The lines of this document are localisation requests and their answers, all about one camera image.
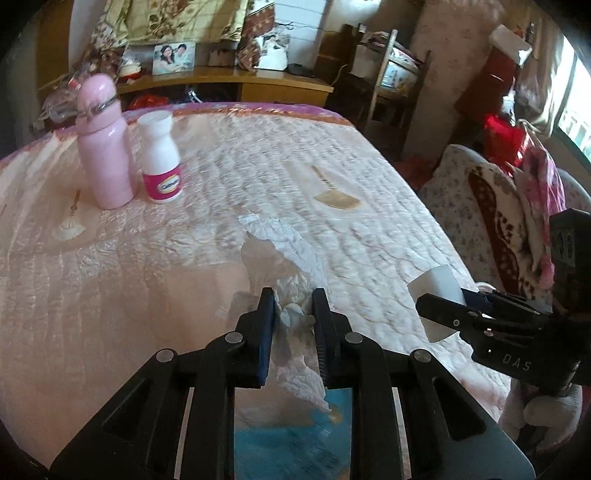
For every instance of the red item on floor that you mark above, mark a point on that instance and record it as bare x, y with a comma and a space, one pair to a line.
418, 167

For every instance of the wooden chair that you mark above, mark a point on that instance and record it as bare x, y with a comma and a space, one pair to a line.
397, 78

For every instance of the window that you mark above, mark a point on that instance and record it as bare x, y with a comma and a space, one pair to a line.
575, 115

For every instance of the pink floral cloth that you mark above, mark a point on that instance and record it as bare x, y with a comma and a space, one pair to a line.
542, 194

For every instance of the pink plastic bottle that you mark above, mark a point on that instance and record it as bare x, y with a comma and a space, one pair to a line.
104, 152

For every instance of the yellow floral hanging cloth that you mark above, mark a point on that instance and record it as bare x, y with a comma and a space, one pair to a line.
184, 21

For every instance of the red bag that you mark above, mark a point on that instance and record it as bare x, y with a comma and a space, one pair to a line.
503, 138

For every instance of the red item under cabinet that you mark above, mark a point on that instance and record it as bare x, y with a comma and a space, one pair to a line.
147, 101

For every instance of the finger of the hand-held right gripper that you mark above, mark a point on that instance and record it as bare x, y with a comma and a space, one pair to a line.
445, 314
498, 302

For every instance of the armchair with floral cover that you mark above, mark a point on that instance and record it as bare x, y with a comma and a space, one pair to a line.
461, 207

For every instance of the white bottle pink label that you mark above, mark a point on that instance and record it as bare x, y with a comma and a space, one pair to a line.
159, 157

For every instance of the small black object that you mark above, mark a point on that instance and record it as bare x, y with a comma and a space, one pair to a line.
300, 70

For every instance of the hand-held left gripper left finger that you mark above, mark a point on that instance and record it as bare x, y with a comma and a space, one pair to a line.
267, 334

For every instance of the framed photo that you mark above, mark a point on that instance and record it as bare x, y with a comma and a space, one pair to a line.
174, 57

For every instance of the white tissue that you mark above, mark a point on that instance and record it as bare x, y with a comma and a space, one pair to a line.
295, 286

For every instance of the red hanging garment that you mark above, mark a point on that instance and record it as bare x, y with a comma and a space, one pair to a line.
496, 74

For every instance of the small white paper piece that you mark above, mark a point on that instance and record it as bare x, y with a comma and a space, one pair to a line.
438, 281

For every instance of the blue snack packet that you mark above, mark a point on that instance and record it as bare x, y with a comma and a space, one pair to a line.
286, 447

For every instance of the wooden cabinet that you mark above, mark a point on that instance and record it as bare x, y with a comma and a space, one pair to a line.
277, 87

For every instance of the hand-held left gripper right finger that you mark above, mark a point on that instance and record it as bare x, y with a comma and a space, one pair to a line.
321, 334

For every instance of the person's right hand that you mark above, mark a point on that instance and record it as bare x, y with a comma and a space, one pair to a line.
549, 415

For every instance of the clear plastic wrapped bundle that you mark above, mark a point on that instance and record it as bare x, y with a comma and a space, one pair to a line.
62, 99

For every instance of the white bag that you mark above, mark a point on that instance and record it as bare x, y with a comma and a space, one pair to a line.
272, 55

